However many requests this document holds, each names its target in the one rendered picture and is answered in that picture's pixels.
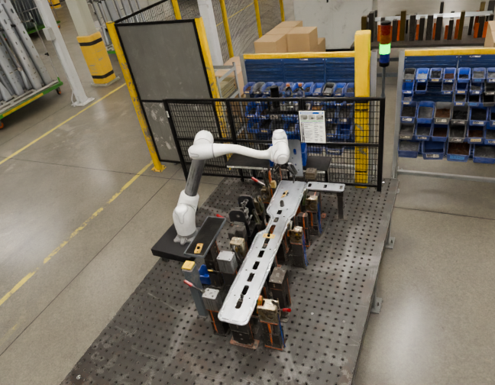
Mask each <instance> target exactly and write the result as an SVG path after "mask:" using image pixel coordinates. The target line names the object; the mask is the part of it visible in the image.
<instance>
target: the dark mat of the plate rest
mask: <svg viewBox="0 0 495 385"><path fill-rule="evenodd" d="M224 220H225V219H224V218H212V217H208V218H207V219H206V221H205V223H204V225H203V226H202V227H201V229H200V230H199V232H198V234H197V236H196V237H195V238H194V240H193V241H192V244H191V245H190V246H189V248H188V249H187V251H186V254H195V253H194V251H195V249H196V246H197V244H203V246H202V249H201V251H200V253H199V254H195V255H201V256H203V255H204V253H205V252H206V250H207V248H208V247H209V245H210V244H211V242H212V240H213V238H214V237H215V235H216V233H217V231H218V230H219V228H220V227H221V225H222V222H223V221H224Z"/></svg>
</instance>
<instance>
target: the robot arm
mask: <svg viewBox="0 0 495 385"><path fill-rule="evenodd" d="M272 140H273V141H272V142H273V146H271V147H270V148H269V149H268V150H254V149H251V148H248V147H243V146H241V145H237V144H213V136H212V134H211V133H210V132H209V131H204V130H203V131H200V132H198V133H197V135H196V137H195V140H194V143H193V146H191V147H190V148H189V149H188V151H189V156H190V157H191V158H192V163H191V167H190V170H189V175H188V179H187V182H186V188H185V189H184V190H183V191H182V192H181V193H180V198H179V201H178V203H177V207H176V208H175V209H174V211H173V222H174V225H175V228H176V231H177V236H176V238H175V239H174V242H180V244H181V245H184V244H185V243H186V242H189V243H190V242H191V241H192V239H193V238H194V237H195V235H196V233H197V231H198V230H199V229H200V227H198V228H196V223H195V221H196V209H197V205H198V201H199V194H198V193H197V191H198V188H199V183H200V180H201V176H202V171H203V168H204V166H205V160H206V159H210V158H213V157H219V156H221V155H224V154H241V155H245V156H248V157H254V158H257V159H268V160H271V161H272V162H274V163H273V168H272V170H271V172H270V173H272V174H273V177H275V182H276V181H277V171H278V170H279V168H283V169H285V168H286V169H287V170H288V171H290V172H291V174H292V177H293V183H294V182H295V178H296V175H297V173H298V172H297V170H296V168H295V167H294V166H293V163H292V162H291V163H288V159H289V158H290V149H289V147H288V140H287V136H286V132H285V131H284V130H282V129H278V130H275V131H274V132H273V137H272ZM276 165H278V167H277V168H276V169H275V171H273V169H274V167H275V166H276ZM289 165H290V166H289ZM290 167H291V168H292V169H291V168H290Z"/></svg>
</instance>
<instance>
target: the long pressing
mask: <svg viewBox="0 0 495 385"><path fill-rule="evenodd" d="M306 185H307V183H306V182H300V181H295V182H294V183H293V181H289V180H281V181H280V182H279V185H278V187H277V189H276V191H275V193H274V194H273V197H272V199H271V200H270V203H269V205H268V207H267V210H266V211H267V214H268V215H269V216H270V221H269V223H268V225H267V227H266V229H264V230H263V231H260V232H258V233H256V235H255V237H254V240H253V241H252V244H251V246H250V248H249V250H248V252H247V254H246V256H245V258H244V261H243V263H242V265H241V267H240V269H239V271H238V273H237V275H236V277H235V280H234V282H233V284H232V285H231V288H230V290H229V291H228V295H227V296H226V298H225V301H224V302H223V304H222V307H221V308H220V310H219V313H218V319H219V321H221V322H227V323H230V324H234V325H246V324H248V323H249V321H250V319H251V316H252V314H253V311H254V308H255V306H256V304H257V298H258V296H259V295H260V293H261V291H262V289H263V287H264V284H265V281H266V279H267V276H268V273H269V272H270V268H271V266H272V264H273V261H274V258H275V257H276V254H277V251H278V249H279V246H280V243H281V241H282V239H283V236H284V234H285V231H286V228H287V224H288V222H289V220H290V219H291V218H293V217H294V216H295V215H296V212H297V210H298V208H299V204H300V203H301V200H302V197H303V192H304V189H305V188H306ZM287 190H288V193H287V195H285V196H284V197H283V198H281V196H282V195H283V193H284V192H285V191H287ZM280 200H283V201H284V207H281V206H280ZM279 210H282V212H281V214H280V215H278V214H277V212H278V211H279ZM284 216H285V217H284ZM275 218H279V219H278V222H273V221H274V219H275ZM271 225H275V229H274V230H273V234H272V235H275V237H274V238H270V240H269V242H268V245H267V247H266V248H265V249H263V248H262V246H263V244H264V242H265V239H266V238H263V237H262V236H263V234H264V233H265V234H268V232H269V230H270V228H271ZM270 249H271V250H270ZM260 251H264V254H263V257H262V258H259V257H258V255H259V253H260ZM256 261H259V262H260V263H259V265H258V267H257V269H256V270H253V266H254V264H255V262H256ZM250 273H254V277H253V280H252V281H251V282H248V281H247V280H248V277H249V275H250ZM244 286H249V288H248V290H247V293H246V295H244V298H243V303H242V304H241V307H240V309H236V308H235V307H236V305H237V302H238V300H239V299H242V298H240V294H241V293H242V291H243V289H244ZM249 298H250V299H249Z"/></svg>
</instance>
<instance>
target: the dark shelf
mask: <svg viewBox="0 0 495 385"><path fill-rule="evenodd" d="M331 162H332V157H323V156H307V161H306V165H305V166H304V167H303V172H306V169H307V168H316V171H317V173H328V169H329V167H330V164H331ZM268 164H270V161H269V160H268V159H257V158H254V157H248V156H245V155H241V154H232V155H231V157H230V158H229V160H228V162H227V163H226V164H225V167H227V168H242V169H253V170H267V166H268Z"/></svg>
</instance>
